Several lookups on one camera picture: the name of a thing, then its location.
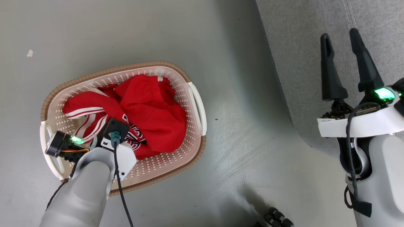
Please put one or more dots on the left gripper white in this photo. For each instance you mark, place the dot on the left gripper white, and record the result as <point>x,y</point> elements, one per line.
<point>124,160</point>

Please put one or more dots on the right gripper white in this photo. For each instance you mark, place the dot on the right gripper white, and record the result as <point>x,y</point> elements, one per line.
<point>372,124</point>

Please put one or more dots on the red basketball jersey white stripes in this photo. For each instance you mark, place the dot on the red basketball jersey white stripes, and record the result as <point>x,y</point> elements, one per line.
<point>151,110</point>

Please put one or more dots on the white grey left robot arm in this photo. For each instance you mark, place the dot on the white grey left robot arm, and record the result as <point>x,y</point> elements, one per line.
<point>82,195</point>

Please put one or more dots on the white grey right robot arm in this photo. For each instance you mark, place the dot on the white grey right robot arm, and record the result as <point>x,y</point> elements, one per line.
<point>385,176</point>

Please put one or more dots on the white perforated plastic laundry basket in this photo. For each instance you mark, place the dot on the white perforated plastic laundry basket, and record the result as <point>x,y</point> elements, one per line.
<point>191,148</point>

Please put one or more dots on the grey fabric sofa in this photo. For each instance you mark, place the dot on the grey fabric sofa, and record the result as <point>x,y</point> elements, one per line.
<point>300,47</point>

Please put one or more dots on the small white floor scrap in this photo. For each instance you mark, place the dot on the small white floor scrap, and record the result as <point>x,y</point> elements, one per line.
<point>30,53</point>

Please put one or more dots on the black ribbed base wheel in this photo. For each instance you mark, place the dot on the black ribbed base wheel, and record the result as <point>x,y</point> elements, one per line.
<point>277,217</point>

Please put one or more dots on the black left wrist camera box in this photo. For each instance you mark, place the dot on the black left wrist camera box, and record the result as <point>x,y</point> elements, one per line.
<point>115,125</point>

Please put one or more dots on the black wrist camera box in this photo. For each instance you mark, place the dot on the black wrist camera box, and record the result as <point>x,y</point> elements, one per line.
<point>400,86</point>
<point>115,125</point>

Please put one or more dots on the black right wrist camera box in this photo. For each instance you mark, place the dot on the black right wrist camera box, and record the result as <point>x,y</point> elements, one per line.
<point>400,86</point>

